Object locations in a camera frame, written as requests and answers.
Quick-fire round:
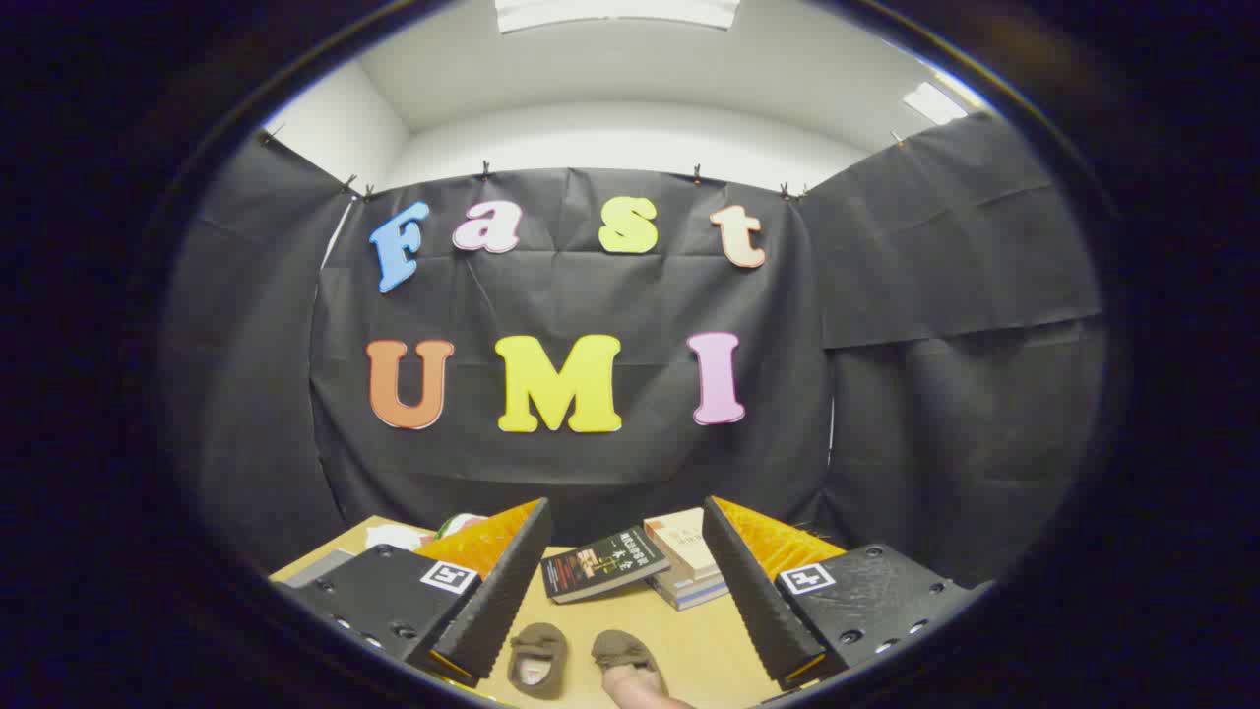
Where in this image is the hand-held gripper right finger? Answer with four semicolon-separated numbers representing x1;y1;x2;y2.
702;495;990;691

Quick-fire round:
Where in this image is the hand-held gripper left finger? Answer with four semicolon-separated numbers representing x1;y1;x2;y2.
276;497;554;690

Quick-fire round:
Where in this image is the brown fuzzy shoe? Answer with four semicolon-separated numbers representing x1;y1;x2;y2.
591;630;668;695
507;622;570;701

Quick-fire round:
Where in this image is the grey book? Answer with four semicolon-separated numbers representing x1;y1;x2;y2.
650;565;727;599

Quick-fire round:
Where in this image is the tan cover book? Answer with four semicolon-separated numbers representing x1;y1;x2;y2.
644;507;725;582

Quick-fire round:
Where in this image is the black cover book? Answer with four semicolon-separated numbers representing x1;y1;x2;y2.
540;526;673;605

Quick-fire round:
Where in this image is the white plush toy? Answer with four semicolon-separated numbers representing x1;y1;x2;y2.
363;523;436;553

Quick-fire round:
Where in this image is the black backdrop cloth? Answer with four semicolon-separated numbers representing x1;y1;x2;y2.
162;113;1108;592

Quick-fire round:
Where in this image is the ceiling light panel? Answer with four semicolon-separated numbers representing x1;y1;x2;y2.
903;82;972;126
494;0;741;34

